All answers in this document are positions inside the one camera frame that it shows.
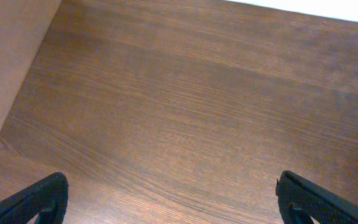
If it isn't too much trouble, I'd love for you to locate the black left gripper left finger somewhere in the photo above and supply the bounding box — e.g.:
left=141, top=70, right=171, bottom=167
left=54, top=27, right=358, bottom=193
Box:
left=0, top=172, right=69, bottom=224

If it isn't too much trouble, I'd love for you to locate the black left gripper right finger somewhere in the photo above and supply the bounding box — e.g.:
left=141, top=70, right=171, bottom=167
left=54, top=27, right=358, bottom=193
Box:
left=275, top=170, right=358, bottom=224

